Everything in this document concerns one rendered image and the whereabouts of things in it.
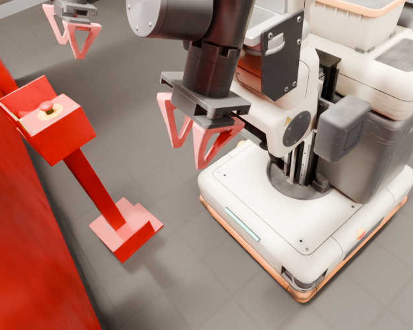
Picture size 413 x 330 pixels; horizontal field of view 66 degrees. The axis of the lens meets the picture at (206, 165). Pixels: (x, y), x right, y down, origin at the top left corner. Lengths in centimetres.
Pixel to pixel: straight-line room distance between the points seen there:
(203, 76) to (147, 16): 9
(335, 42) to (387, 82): 19
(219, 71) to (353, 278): 120
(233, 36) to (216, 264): 118
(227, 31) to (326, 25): 68
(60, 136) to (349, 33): 84
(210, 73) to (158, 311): 116
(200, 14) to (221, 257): 122
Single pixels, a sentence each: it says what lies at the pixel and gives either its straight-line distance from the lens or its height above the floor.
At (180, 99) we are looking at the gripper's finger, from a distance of 37.
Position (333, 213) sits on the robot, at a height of 28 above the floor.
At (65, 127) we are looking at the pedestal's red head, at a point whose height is 75.
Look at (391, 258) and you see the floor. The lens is 152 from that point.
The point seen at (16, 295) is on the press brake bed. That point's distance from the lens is 84.
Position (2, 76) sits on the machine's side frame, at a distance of 285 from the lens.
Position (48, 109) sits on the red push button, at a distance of 99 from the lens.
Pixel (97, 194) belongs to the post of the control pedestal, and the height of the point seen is 38.
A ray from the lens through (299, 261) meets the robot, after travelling 112.
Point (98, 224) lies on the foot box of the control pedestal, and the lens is 153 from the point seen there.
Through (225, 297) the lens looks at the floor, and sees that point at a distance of 137.
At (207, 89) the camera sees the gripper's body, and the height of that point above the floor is 109.
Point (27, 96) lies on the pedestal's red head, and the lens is 114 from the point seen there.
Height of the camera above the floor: 130
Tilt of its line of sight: 49 degrees down
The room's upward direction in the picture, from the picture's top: 11 degrees counter-clockwise
